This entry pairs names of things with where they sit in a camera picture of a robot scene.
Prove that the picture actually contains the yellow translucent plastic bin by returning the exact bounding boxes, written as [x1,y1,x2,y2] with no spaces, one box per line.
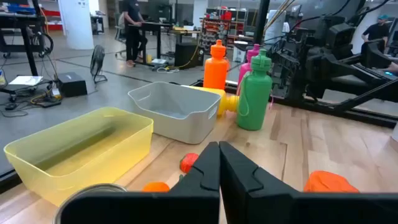
[3,106,154,207]

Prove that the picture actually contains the black floor fan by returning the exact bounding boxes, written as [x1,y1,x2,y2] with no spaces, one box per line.
[90,44,109,85]

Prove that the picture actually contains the grey plastic bin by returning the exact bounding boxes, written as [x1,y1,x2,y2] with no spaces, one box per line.
[127,81,222,145]

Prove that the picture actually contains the person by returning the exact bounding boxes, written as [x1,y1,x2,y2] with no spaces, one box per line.
[122,0,149,68]
[360,14,391,55]

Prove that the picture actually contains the black standing desk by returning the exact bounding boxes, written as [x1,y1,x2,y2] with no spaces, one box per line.
[127,21,175,66]

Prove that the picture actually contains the plain white pillar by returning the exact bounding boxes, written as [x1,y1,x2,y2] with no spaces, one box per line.
[57,0,95,50]

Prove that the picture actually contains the green plastic squeeze bottle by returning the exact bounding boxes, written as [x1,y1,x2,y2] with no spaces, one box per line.
[235,49,274,131]

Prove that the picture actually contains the black computer case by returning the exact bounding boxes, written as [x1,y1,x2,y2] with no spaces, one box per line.
[174,42,205,70]

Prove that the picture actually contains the white paper sheet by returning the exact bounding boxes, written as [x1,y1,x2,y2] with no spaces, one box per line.
[8,75,44,86]

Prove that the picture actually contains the orange plastic squeeze bottle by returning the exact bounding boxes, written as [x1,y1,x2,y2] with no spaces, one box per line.
[203,39,230,91]

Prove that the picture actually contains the pink plastic squeeze bottle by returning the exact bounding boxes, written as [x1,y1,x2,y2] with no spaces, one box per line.
[236,44,261,96]

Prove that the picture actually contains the large red toy strawberry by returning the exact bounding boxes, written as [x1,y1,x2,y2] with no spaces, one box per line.
[179,152,200,174]

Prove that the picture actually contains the black box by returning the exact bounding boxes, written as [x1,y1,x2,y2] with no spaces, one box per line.
[57,72,88,98]

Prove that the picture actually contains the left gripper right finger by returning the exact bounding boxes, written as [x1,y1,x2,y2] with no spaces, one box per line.
[219,141,398,224]

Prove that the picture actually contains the yellow plastic squeeze bottle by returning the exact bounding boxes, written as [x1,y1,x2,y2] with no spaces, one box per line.
[183,85,240,118]

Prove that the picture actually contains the orange-red toy fruit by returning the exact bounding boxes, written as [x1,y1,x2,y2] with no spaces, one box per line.
[303,170,361,194]

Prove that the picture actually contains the tin can gold lid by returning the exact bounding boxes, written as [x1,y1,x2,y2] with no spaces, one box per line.
[52,183,128,224]

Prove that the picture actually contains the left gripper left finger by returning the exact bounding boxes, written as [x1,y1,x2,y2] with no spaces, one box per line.
[60,141,221,224]

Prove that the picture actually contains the black workbench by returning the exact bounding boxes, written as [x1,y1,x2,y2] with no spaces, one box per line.
[0,12,54,77]

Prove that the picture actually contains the storage shelf red bins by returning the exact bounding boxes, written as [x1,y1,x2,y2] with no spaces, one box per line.
[198,6,249,54]

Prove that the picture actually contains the orange toy tangerine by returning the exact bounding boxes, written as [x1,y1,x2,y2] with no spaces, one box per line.
[141,181,171,193]

